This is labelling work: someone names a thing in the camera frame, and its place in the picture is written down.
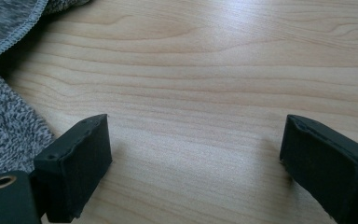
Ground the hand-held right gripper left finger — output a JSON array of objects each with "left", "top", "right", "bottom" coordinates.
[{"left": 33, "top": 114, "right": 113, "bottom": 224}]

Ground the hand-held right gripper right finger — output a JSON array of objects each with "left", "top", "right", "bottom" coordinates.
[{"left": 279, "top": 114, "right": 358, "bottom": 224}]

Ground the grey knitted cloth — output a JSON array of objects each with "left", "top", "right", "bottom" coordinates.
[{"left": 0, "top": 0, "right": 91, "bottom": 182}]

